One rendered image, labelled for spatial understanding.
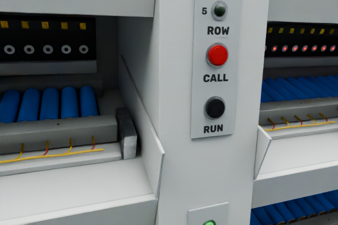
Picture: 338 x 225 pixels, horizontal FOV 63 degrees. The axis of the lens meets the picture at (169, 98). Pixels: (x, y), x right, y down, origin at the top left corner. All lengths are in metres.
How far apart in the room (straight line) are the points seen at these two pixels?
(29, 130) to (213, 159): 0.17
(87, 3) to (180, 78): 0.09
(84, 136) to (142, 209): 0.09
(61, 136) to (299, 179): 0.24
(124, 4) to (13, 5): 0.07
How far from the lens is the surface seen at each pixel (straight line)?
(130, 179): 0.26
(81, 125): 0.28
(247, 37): 0.24
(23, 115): 0.31
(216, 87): 0.23
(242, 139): 0.26
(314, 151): 0.36
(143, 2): 0.22
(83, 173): 0.26
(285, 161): 0.32
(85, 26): 0.35
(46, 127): 0.28
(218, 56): 0.22
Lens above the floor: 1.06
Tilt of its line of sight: 13 degrees down
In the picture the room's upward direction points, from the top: 1 degrees clockwise
